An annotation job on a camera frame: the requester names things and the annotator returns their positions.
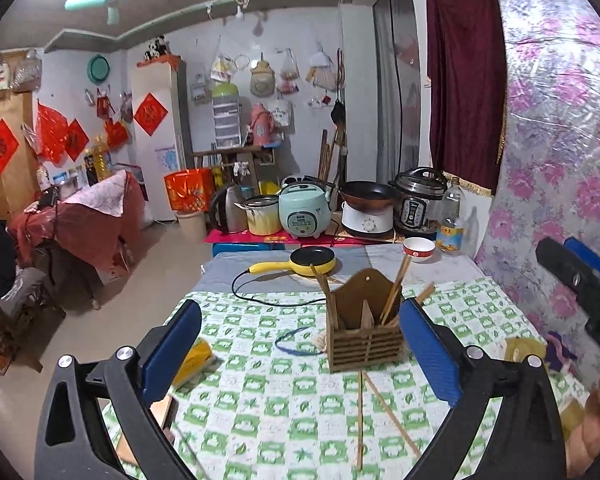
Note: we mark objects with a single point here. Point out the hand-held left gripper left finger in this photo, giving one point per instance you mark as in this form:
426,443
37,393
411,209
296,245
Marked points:
172,350

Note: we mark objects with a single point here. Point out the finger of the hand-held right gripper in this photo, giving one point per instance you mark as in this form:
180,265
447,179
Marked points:
570,267
592,257

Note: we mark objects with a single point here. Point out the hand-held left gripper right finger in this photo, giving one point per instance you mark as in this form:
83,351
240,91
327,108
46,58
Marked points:
427,355

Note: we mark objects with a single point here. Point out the slatted wooden utensil holder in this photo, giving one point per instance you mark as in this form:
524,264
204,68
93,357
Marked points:
367,345

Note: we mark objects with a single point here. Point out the wooden chopstick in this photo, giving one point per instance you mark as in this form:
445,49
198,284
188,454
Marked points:
392,417
392,292
360,420
402,272

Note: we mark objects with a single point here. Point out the person's right hand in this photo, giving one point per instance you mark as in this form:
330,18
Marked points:
592,425

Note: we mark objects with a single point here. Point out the yellow sponge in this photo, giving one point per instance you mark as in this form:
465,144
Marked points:
195,362

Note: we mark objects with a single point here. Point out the purple cloth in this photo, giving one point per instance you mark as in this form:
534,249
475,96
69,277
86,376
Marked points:
560,352

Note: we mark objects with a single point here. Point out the olive green towel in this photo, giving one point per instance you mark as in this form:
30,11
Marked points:
525,349

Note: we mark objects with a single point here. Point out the red white bowl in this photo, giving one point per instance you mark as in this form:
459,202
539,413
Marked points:
419,251

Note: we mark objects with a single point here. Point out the blue rubber band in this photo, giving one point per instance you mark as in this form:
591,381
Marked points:
285,347

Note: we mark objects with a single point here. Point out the green white printed tablecloth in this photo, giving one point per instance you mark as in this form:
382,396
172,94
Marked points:
280,410

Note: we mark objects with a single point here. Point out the clear plastic oil bottle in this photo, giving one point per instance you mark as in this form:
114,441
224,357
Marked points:
452,230

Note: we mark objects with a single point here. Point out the grey table cover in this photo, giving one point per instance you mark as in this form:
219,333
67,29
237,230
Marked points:
265,265

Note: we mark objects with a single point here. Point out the white plastic bucket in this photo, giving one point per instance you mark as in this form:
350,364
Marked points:
191,225

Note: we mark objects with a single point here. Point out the floral plastic sheet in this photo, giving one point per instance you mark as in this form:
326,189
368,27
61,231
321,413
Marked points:
555,135

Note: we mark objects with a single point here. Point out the red cloth covered bench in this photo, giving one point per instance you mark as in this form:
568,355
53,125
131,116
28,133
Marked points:
260,237

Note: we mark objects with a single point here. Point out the yellow electric frying pan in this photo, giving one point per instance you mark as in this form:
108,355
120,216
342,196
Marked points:
312,260

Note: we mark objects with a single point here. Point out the black silver pressure cooker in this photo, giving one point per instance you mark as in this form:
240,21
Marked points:
417,205

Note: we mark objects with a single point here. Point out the steel electric kettle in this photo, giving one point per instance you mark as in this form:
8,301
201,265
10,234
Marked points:
227,210

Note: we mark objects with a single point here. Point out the red cloth covered table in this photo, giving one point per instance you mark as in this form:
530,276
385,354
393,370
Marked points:
95,215

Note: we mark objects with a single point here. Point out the steel pot with lid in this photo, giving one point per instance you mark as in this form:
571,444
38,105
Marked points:
262,217

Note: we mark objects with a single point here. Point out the brown wok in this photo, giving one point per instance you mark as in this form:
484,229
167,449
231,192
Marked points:
367,195

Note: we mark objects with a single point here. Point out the mint green rice cooker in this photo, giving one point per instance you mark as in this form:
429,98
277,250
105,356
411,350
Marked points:
304,212

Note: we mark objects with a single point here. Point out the white refrigerator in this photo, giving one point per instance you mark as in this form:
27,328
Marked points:
155,160

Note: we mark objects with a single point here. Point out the black clothing pile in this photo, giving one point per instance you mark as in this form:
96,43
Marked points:
2,255

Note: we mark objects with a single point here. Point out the yellow cooking oil jug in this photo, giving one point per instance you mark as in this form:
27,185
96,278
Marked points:
101,157

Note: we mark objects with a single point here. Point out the wooden side table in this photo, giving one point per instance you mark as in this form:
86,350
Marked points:
230,152

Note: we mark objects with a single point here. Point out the white panda rice cooker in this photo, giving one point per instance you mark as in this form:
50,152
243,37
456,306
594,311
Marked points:
300,180

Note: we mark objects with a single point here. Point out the leaning wooden sticks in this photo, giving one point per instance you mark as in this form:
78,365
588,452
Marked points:
335,160

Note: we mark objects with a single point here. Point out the brown wardrobe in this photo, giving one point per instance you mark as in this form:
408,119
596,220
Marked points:
7,190

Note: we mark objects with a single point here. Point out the plastic drawer tower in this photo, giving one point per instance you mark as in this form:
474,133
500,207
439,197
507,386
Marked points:
226,120

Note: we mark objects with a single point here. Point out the pink thermos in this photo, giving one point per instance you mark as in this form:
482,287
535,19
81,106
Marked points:
261,127

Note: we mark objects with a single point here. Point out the red plastic bags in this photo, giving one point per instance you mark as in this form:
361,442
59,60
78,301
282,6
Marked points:
55,132

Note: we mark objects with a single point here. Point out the glass sliding door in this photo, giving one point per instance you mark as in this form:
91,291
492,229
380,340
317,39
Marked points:
395,85

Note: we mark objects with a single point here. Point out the black hanging bag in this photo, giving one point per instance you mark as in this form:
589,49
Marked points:
337,110

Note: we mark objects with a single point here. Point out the white tote bag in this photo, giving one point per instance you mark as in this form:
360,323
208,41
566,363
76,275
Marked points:
282,112

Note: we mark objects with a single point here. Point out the beige hanging bag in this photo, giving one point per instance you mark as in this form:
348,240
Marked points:
262,77

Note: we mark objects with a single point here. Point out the white hanging plastic bag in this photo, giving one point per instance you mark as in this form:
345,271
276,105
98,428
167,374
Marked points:
223,65

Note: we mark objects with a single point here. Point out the teal plastic basin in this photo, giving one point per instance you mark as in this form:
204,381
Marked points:
99,69

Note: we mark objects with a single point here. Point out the panda plush toy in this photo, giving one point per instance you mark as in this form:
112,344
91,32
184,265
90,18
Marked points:
156,47

